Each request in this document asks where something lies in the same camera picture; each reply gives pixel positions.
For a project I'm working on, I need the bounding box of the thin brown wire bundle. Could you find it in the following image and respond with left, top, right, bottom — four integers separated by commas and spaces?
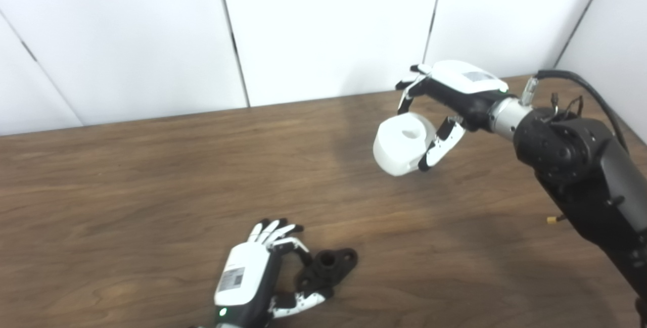
550, 94, 584, 116

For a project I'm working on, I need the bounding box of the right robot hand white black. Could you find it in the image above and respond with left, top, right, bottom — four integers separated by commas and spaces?
395, 60, 510, 172

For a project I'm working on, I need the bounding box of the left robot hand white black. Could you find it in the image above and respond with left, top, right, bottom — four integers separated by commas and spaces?
213, 218, 334, 328

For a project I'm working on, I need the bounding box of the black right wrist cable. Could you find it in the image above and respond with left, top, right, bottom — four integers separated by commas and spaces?
521, 69, 630, 154

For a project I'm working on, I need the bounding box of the black flanged holder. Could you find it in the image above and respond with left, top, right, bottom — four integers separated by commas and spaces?
295, 248, 358, 293

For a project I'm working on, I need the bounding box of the round white piece with holes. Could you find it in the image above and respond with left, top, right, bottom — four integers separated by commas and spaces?
373, 112, 438, 177

